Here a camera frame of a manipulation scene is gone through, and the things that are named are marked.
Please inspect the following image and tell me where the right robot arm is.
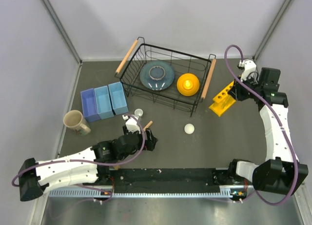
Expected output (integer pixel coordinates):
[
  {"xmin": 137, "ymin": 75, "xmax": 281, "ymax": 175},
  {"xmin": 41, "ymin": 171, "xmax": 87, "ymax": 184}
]
[{"xmin": 227, "ymin": 66, "xmax": 309, "ymax": 195}]

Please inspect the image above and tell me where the beige ceramic mug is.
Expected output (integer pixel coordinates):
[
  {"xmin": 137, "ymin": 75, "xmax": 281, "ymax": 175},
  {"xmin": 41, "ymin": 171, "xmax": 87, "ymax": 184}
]
[{"xmin": 63, "ymin": 110, "xmax": 91, "ymax": 136}]

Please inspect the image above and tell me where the light blue bin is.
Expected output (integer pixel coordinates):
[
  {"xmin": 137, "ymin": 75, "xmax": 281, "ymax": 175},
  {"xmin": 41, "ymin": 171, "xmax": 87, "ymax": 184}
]
[
  {"xmin": 95, "ymin": 86, "xmax": 114, "ymax": 120},
  {"xmin": 108, "ymin": 82, "xmax": 128, "ymax": 115}
]

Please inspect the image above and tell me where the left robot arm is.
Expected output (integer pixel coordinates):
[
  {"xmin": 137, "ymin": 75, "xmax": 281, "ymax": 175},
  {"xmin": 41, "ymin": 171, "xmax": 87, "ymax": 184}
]
[{"xmin": 17, "ymin": 128, "xmax": 158, "ymax": 202}]

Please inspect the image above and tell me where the white round lid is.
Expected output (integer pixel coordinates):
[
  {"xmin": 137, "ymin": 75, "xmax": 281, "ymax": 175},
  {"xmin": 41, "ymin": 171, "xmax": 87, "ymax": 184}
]
[{"xmin": 184, "ymin": 123, "xmax": 195, "ymax": 134}]

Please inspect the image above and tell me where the wooden test tube clamp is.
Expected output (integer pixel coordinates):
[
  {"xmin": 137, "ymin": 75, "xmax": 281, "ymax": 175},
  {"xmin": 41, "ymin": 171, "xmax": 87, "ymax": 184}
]
[{"xmin": 143, "ymin": 121, "xmax": 153, "ymax": 131}]

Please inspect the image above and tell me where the yellow test tube rack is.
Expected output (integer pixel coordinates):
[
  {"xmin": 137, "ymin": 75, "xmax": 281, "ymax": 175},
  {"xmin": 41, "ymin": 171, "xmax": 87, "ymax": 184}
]
[{"xmin": 209, "ymin": 81, "xmax": 236, "ymax": 117}]

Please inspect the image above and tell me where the right light blue bin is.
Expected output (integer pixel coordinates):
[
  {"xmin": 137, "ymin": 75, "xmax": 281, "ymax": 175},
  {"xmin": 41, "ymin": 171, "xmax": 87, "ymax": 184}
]
[{"xmin": 108, "ymin": 82, "xmax": 128, "ymax": 115}]

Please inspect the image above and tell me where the black wire dish rack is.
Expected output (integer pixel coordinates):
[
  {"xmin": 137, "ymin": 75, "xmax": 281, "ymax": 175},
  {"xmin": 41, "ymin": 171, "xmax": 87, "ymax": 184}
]
[{"xmin": 115, "ymin": 37, "xmax": 216, "ymax": 114}]

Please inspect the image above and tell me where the small white cup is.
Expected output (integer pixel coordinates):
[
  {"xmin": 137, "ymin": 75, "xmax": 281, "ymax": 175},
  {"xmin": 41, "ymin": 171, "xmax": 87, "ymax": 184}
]
[{"xmin": 135, "ymin": 108, "xmax": 143, "ymax": 117}]

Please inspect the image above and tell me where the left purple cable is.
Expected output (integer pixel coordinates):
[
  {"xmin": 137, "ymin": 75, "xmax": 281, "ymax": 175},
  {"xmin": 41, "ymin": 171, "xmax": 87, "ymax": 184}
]
[{"xmin": 11, "ymin": 114, "xmax": 146, "ymax": 204}]

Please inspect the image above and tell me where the middle light blue bin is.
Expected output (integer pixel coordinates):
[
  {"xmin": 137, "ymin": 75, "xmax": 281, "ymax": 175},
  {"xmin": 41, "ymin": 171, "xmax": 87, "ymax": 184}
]
[{"xmin": 95, "ymin": 86, "xmax": 114, "ymax": 120}]

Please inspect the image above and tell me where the yellow ridged dome bowl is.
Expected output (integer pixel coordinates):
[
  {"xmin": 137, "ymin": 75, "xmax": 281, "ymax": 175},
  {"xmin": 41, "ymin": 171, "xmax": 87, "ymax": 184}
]
[{"xmin": 176, "ymin": 73, "xmax": 200, "ymax": 97}]

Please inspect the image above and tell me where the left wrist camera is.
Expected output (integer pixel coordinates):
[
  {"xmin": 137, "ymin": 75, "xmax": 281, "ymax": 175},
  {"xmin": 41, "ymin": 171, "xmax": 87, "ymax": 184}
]
[{"xmin": 122, "ymin": 115, "xmax": 141, "ymax": 134}]

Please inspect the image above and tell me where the blue ceramic plate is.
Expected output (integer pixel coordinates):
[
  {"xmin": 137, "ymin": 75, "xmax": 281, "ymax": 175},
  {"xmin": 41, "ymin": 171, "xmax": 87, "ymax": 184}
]
[{"xmin": 139, "ymin": 61, "xmax": 175, "ymax": 91}]

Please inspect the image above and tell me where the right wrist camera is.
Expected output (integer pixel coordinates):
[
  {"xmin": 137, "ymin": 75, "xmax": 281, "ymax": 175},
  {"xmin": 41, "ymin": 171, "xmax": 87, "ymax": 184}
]
[{"xmin": 238, "ymin": 59, "xmax": 256, "ymax": 82}]

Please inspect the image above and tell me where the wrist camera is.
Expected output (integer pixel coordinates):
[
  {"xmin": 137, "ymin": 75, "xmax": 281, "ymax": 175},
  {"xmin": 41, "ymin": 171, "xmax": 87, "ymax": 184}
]
[
  {"xmin": 122, "ymin": 115, "xmax": 141, "ymax": 134},
  {"xmin": 238, "ymin": 59, "xmax": 256, "ymax": 82}
]

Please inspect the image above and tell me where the dark blue plastic bin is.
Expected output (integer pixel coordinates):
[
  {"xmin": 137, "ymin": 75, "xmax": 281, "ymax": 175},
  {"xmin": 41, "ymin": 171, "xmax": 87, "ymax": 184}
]
[{"xmin": 80, "ymin": 88, "xmax": 100, "ymax": 123}]

